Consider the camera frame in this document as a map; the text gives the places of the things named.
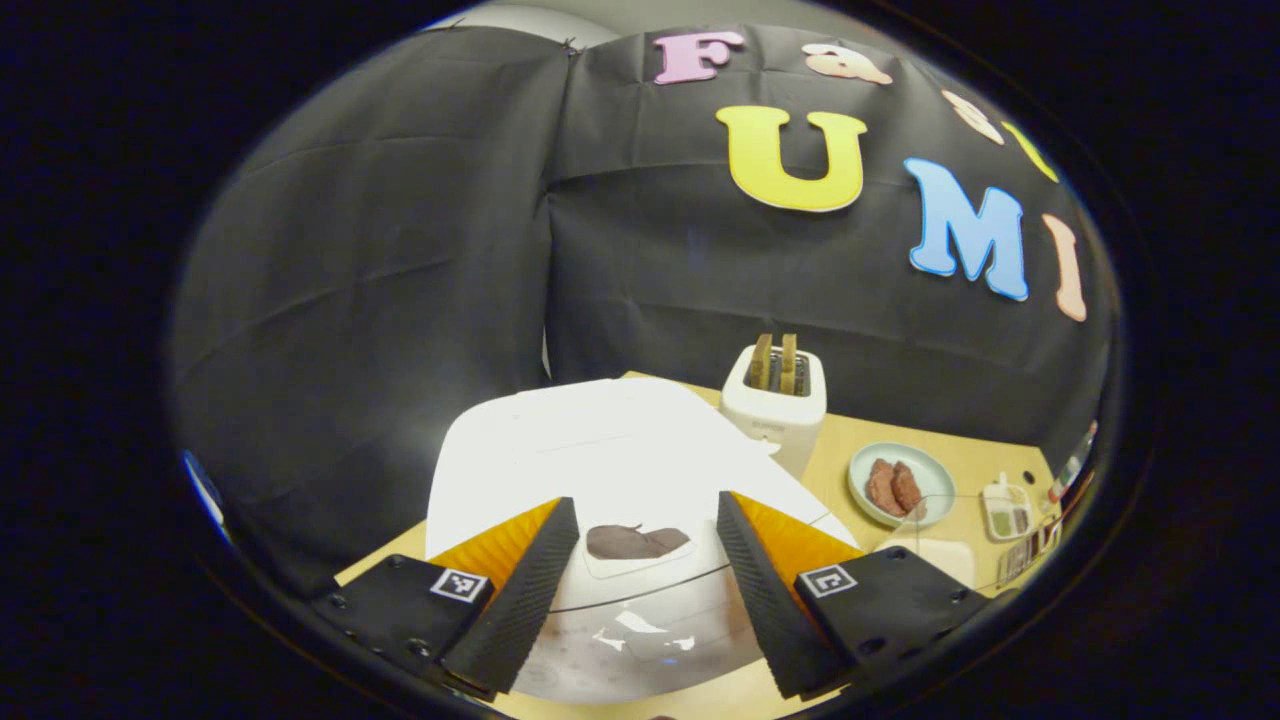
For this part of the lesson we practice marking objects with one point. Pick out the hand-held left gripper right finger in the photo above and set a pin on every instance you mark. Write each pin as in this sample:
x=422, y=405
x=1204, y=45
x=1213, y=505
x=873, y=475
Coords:
x=765, y=600

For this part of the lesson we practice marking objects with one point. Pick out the white rice cooker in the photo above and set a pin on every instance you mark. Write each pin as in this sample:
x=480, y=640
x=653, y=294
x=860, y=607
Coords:
x=620, y=450

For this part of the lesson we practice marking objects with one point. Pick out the light blue plate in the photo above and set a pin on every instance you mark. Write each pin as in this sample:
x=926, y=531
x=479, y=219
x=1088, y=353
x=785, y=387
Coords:
x=935, y=475

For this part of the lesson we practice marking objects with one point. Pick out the brown bread slice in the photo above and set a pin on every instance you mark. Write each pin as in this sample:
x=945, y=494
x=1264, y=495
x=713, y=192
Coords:
x=788, y=363
x=760, y=362

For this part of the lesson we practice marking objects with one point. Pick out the brown meat slice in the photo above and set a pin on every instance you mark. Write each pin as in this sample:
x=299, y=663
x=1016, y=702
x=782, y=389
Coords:
x=907, y=487
x=880, y=487

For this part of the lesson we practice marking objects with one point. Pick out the white toaster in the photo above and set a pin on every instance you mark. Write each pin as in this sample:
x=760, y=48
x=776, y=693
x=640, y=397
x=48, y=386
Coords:
x=775, y=425

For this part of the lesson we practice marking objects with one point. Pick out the clear box of rice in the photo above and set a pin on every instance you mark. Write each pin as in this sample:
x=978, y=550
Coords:
x=935, y=560

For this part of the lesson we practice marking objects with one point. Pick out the white divided bean dish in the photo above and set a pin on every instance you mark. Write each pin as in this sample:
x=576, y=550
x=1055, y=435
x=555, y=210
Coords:
x=1005, y=510

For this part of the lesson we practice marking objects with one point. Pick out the black backdrop cloth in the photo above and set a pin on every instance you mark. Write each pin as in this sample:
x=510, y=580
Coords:
x=350, y=300

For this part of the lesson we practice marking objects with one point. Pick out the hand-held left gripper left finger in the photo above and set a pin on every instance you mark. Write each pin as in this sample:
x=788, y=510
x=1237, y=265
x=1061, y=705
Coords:
x=520, y=600

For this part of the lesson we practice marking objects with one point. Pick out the clear plastic water bottle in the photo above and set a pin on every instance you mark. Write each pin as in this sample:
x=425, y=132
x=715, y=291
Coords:
x=1072, y=465

